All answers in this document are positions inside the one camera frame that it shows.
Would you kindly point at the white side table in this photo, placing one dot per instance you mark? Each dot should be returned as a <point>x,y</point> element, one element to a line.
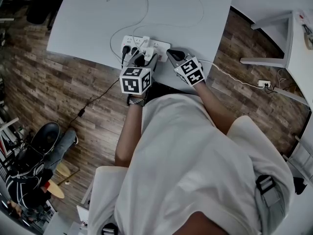
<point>296,65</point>

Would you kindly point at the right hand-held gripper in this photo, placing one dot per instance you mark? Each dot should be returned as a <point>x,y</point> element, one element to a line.
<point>192,71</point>

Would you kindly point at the person's right forearm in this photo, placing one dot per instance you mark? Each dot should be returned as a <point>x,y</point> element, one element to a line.
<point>215,109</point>

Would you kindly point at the white power strip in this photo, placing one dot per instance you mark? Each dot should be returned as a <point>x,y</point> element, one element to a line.
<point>127,40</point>

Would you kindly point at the person's white shirt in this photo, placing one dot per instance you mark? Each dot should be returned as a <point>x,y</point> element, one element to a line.
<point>190,165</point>

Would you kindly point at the black office chair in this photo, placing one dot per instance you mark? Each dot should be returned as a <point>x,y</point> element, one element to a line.
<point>41,6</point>

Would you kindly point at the white wall socket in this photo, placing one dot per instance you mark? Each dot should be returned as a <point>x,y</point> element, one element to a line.
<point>303,16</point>

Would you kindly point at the small white floor socket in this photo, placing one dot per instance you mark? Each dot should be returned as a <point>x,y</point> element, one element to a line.
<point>264,83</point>

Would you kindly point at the person's left forearm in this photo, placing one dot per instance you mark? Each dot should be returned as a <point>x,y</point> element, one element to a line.
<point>129,136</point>

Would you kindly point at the round wooden stool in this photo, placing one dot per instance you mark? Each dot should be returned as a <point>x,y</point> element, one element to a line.
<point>64,170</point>
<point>56,189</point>

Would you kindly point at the patterned wristband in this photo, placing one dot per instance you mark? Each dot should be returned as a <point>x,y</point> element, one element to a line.
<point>136,101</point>

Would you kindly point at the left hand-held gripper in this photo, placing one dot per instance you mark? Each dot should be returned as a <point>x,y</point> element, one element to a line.
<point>133,81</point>

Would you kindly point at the white shelf unit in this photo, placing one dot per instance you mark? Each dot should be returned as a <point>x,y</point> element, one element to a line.
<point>303,155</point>

